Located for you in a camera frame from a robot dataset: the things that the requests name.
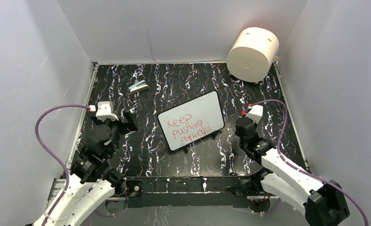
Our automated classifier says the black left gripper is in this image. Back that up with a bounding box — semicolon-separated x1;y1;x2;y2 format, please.
93;110;138;158

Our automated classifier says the black framed whiteboard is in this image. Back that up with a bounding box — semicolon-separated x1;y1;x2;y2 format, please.
157;90;225;151

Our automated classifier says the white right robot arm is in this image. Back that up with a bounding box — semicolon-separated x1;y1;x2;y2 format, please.
235;117;350;226

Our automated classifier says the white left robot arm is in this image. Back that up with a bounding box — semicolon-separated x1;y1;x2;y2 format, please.
33;108;138;226

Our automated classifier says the teal and cream eraser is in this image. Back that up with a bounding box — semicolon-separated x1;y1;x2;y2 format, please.
129;80;149;94

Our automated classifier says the cream cylindrical container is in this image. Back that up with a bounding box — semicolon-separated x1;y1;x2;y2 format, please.
226;27;279;83

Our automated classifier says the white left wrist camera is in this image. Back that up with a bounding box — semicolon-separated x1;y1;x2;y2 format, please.
88;101;119;121

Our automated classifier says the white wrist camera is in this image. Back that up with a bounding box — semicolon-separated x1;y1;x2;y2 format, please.
242;104;263;124
88;101;119;121

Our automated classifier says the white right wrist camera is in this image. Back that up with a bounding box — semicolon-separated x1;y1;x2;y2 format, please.
242;104;263;124

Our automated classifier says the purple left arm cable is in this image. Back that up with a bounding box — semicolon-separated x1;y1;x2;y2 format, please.
34;104;127;226

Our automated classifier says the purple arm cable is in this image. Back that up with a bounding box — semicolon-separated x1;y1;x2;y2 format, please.
34;104;127;226
249;99;370;226

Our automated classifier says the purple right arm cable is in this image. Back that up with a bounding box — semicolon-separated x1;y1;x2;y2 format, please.
249;99;370;226

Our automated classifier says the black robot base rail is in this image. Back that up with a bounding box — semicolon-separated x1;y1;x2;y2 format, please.
125;176;273;212

